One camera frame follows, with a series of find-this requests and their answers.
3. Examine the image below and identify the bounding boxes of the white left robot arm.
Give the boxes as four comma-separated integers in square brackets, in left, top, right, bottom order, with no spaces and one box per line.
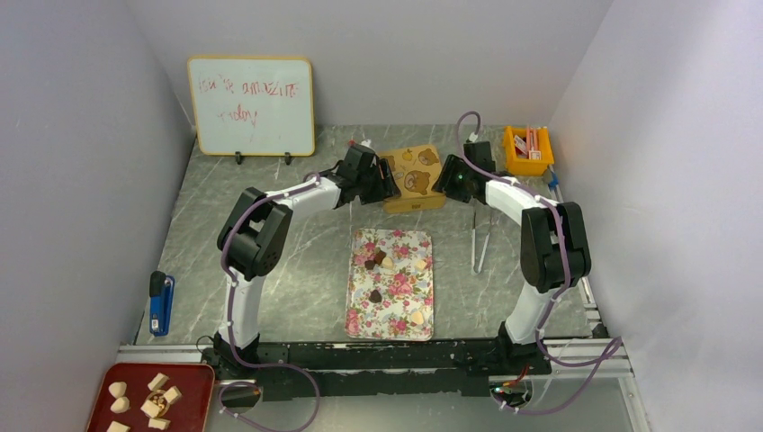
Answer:
[214,144,400,378]

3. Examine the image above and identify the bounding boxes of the dark chocolate lower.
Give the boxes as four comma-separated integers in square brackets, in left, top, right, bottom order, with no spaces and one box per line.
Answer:
[369,289,383,304]

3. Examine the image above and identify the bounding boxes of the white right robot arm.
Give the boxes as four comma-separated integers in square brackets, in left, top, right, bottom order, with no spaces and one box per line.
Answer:
[433,141,592,374]

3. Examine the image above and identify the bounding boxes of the gold chocolate tin box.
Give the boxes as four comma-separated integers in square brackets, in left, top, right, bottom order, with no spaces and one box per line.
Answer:
[382,193,446,214]

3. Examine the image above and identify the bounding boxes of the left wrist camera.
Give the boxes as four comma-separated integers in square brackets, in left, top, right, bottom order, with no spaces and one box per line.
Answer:
[348,139,373,149]

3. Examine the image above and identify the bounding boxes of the silver tin lid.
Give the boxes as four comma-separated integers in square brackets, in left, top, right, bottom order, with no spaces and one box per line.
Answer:
[380,144,443,199]

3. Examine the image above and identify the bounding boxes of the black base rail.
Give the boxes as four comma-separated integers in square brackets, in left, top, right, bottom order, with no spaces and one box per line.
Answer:
[200,337,552,401]

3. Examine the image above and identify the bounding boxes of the red tray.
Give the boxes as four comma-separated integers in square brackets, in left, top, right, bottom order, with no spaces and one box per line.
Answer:
[85,363,215,431]

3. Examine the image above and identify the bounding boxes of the floral rectangular tray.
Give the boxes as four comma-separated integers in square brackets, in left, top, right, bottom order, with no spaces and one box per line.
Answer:
[345,228,435,342]

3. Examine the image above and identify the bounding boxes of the whiteboard with red writing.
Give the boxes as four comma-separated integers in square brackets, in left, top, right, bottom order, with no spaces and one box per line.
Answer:
[186,56,316,158]

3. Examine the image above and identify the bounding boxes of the orange parts bin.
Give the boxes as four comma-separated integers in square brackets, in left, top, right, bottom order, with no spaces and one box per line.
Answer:
[503,126,554,176]

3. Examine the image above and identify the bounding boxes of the blue black stapler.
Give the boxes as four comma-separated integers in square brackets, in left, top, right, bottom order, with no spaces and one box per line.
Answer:
[148,270,175,337]

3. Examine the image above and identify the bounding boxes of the dark rectangular chocolate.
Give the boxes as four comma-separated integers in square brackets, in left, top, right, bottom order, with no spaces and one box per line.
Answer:
[373,250,387,266]

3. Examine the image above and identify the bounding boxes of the metal tongs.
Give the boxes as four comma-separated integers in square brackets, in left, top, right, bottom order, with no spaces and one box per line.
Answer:
[471,202,495,275]

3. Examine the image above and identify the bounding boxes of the white heart chocolate bottom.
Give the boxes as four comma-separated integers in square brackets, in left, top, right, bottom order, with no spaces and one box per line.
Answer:
[409,310,425,326]

